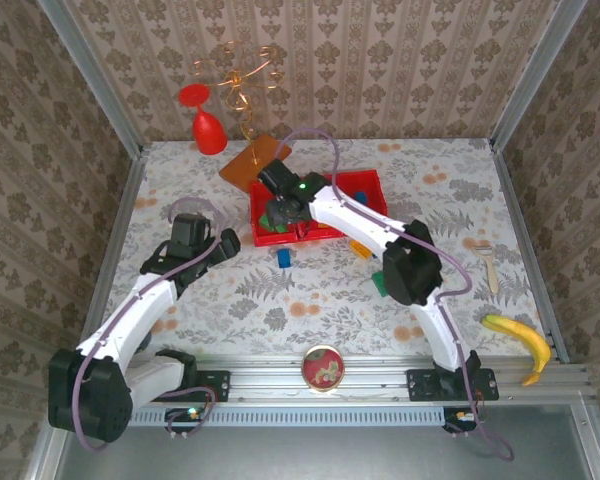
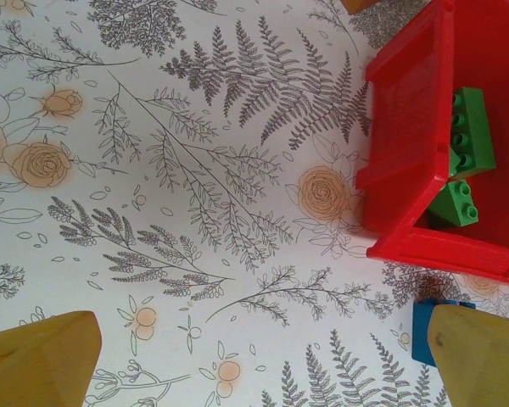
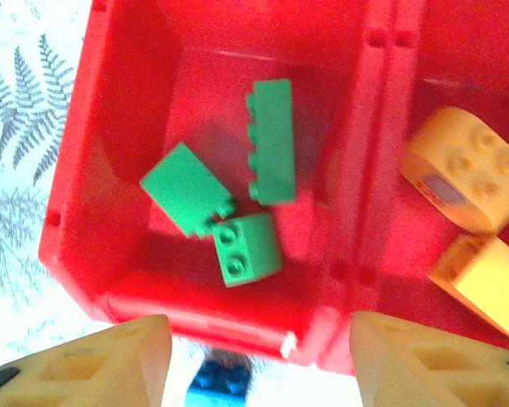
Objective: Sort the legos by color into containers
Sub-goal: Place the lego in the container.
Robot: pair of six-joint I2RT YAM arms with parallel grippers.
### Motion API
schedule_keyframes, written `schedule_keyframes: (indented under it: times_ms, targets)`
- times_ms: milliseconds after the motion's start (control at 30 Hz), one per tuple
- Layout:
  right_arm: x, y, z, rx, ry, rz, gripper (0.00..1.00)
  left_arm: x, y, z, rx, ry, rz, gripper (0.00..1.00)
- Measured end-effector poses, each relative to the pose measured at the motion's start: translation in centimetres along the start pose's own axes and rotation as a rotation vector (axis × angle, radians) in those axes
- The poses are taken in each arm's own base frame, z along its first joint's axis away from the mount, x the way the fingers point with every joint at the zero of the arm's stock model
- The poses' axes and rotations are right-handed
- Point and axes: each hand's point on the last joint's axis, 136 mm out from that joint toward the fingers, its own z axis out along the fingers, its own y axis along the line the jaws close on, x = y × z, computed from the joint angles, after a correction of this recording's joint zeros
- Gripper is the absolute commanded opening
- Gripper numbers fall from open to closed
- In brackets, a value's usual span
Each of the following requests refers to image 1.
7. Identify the aluminium frame post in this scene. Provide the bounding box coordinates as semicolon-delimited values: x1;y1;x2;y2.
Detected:
488;0;589;150
36;0;145;157

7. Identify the red three-compartment tray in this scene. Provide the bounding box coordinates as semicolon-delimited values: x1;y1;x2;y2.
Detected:
248;169;389;249

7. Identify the grey metal panel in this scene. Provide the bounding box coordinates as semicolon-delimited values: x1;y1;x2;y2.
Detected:
53;404;600;480

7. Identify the wooden handled peeler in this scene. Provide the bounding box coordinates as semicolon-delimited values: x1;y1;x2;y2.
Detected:
471;243;499;294

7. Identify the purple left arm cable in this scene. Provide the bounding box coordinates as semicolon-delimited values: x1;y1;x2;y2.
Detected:
74;196;232;453

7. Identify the red plastic wine glass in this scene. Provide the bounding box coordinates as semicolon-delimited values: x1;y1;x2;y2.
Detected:
178;83;228;157

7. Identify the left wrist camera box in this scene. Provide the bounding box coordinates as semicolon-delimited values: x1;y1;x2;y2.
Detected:
172;213;213;250

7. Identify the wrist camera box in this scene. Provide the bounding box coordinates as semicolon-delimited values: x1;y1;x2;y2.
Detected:
172;213;213;250
256;159;303;198

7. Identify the yellow banana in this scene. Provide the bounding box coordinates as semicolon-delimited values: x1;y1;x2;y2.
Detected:
481;313;553;388

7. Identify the floral tablecloth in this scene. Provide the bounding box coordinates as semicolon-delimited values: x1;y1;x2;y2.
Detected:
94;137;556;358

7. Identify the aluminium side rail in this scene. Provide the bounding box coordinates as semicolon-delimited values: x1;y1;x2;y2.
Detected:
488;137;572;365
73;148;150;370

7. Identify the round tin lid floral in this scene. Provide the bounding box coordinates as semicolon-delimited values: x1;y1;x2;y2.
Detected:
300;344;346;394

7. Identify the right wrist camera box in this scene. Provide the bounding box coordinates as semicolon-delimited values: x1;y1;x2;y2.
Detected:
256;159;303;198

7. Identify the gold wire stand wooden base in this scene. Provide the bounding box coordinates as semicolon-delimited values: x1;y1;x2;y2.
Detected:
192;42;293;193

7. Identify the grey slotted cable duct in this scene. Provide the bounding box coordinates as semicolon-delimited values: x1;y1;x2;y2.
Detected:
127;405;449;428

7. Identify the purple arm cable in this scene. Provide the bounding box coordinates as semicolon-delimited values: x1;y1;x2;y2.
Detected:
278;127;515;463
74;196;232;453

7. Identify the aluminium front rail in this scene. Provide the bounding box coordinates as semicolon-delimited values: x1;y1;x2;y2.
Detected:
53;353;594;402

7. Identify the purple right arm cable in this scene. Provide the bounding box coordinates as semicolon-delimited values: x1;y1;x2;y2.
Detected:
278;127;515;463

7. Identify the black connector box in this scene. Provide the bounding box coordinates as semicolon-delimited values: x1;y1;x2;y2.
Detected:
165;406;207;436
443;406;479;434

